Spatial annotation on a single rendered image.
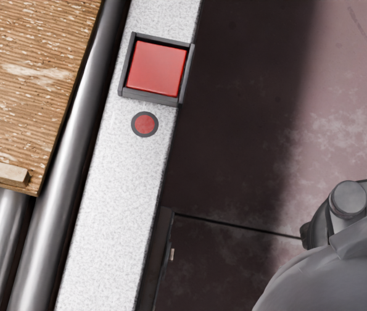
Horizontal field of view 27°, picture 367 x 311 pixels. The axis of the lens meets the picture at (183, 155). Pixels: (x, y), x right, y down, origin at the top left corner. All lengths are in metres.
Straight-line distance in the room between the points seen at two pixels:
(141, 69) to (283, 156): 1.01
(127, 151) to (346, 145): 1.09
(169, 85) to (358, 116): 1.09
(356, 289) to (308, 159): 1.69
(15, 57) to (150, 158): 0.19
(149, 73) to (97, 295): 0.26
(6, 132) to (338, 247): 0.70
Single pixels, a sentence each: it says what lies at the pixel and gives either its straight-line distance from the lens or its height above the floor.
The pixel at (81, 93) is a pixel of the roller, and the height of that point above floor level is 0.92.
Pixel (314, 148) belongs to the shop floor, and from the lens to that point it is 1.88.
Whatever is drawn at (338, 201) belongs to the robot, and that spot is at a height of 0.32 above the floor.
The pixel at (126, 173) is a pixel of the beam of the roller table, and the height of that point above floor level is 0.91.
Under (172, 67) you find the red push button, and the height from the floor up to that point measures 0.93.
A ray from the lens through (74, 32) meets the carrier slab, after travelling 0.90.
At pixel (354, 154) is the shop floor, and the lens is 1.90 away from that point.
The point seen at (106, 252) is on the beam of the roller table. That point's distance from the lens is 0.84.
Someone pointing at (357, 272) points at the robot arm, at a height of 1.57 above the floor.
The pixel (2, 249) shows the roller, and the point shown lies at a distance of 0.85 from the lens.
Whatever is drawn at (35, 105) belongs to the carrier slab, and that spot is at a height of 0.94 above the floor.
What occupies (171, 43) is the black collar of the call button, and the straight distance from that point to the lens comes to 0.90.
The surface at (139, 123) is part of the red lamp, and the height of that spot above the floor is 0.92.
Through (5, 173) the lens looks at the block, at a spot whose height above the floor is 0.96.
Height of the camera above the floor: 1.74
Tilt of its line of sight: 72 degrees down
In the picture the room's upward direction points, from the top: 9 degrees clockwise
